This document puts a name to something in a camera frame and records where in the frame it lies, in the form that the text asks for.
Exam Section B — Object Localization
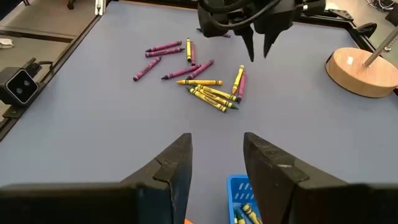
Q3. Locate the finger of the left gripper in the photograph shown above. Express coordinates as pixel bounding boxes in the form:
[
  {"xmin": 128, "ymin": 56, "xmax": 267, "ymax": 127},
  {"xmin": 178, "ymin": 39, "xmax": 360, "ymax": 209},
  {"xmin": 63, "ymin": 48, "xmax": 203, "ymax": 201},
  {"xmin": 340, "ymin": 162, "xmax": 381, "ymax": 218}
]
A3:
[
  {"xmin": 262, "ymin": 30, "xmax": 281, "ymax": 59},
  {"xmin": 240, "ymin": 26, "xmax": 256, "ymax": 63}
]

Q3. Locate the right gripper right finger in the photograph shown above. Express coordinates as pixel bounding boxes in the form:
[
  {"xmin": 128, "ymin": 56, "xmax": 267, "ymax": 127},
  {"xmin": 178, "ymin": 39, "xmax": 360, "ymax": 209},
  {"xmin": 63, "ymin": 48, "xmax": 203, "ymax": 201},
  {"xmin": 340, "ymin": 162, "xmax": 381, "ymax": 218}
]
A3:
[{"xmin": 243, "ymin": 132, "xmax": 398, "ymax": 224}]

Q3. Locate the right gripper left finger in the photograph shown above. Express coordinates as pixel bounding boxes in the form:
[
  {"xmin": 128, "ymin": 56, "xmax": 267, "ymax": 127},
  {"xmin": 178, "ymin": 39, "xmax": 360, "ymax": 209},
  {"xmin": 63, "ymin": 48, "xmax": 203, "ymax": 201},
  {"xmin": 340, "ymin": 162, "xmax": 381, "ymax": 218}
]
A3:
[{"xmin": 0, "ymin": 133, "xmax": 193, "ymax": 224}]

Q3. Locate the blue plastic basket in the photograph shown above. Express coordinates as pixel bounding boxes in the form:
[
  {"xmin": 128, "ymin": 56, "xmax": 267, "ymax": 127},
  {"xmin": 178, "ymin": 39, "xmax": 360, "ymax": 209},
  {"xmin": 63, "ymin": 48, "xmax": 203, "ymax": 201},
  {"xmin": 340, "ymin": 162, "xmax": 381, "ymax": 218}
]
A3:
[{"xmin": 226, "ymin": 174, "xmax": 265, "ymax": 224}]

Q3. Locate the white shade wooden base lamp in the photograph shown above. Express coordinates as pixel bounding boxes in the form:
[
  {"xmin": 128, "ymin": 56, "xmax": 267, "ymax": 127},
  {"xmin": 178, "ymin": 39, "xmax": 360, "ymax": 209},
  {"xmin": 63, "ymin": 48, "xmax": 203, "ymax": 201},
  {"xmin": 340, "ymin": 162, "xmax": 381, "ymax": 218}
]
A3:
[{"xmin": 325, "ymin": 24, "xmax": 398, "ymax": 99}]

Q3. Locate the white paper scrap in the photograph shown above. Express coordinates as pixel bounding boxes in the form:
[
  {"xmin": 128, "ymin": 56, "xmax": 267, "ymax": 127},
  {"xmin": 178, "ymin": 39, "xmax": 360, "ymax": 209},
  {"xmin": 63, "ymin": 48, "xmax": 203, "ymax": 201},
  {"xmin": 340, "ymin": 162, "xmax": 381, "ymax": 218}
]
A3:
[{"xmin": 0, "ymin": 37, "xmax": 16, "ymax": 50}]

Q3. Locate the black frame clamp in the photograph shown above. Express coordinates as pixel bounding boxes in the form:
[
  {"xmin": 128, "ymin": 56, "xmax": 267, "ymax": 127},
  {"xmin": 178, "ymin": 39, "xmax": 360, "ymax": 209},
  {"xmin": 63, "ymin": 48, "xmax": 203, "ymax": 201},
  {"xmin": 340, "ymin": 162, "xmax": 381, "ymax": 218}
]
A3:
[{"xmin": 355, "ymin": 21, "xmax": 379, "ymax": 39}]

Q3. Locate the silver aluminium rail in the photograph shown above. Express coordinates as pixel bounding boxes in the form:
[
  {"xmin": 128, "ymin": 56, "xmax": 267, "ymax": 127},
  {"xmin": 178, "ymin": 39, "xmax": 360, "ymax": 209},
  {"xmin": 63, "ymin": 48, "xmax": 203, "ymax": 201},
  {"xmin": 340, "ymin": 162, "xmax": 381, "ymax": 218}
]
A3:
[{"xmin": 94, "ymin": 0, "xmax": 107, "ymax": 17}]

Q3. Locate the black table frame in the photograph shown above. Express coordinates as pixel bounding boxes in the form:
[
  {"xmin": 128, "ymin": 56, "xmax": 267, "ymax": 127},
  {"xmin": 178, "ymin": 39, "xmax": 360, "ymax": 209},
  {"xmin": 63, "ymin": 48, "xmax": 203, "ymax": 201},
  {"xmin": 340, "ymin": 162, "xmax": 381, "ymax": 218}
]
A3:
[{"xmin": 0, "ymin": 0, "xmax": 398, "ymax": 142}]

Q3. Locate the black depth camera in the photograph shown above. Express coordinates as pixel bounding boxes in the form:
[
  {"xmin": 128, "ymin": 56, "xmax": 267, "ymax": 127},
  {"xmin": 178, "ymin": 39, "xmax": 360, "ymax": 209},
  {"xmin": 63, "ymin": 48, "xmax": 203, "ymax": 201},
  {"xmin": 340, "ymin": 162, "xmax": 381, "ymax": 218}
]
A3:
[{"xmin": 0, "ymin": 57, "xmax": 42, "ymax": 108}]

